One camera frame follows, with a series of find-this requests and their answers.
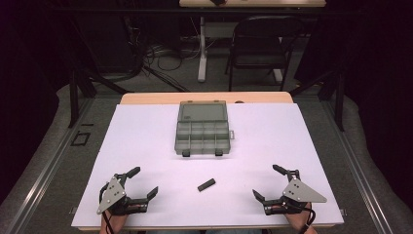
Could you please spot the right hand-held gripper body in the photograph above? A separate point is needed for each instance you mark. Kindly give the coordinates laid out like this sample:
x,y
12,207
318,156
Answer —
x,y
302,193

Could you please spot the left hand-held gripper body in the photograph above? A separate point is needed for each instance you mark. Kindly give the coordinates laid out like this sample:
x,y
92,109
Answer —
x,y
112,193

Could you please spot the small black rectangular block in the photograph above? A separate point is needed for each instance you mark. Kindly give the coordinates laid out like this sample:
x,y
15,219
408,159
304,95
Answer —
x,y
206,184

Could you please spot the grey plastic compartment box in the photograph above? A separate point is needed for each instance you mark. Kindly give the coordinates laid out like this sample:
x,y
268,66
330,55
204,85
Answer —
x,y
202,133

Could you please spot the person's right hand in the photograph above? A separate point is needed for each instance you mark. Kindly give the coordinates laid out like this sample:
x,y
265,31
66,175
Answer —
x,y
300,222

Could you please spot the person's left hand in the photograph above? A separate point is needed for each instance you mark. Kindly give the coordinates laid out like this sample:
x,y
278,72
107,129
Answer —
x,y
112,224

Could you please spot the white board sheet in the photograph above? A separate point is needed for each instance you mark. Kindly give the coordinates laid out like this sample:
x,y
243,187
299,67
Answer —
x,y
146,146

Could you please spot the black folding chair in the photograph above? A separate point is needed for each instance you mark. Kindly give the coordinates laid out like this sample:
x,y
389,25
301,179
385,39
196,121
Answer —
x,y
259,48

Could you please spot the wooden desk with white legs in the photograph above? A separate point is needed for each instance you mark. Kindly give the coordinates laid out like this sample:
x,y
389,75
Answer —
x,y
202,58

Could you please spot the dark object on desk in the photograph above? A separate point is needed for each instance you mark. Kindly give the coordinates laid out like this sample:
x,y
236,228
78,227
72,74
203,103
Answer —
x,y
217,2

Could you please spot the aluminium floor rail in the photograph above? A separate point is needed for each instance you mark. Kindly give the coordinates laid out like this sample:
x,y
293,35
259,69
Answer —
x,y
48,169
357,169

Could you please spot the black metal frame stand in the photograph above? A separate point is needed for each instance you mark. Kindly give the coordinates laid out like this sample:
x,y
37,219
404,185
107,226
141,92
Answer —
x,y
339,104
73,97

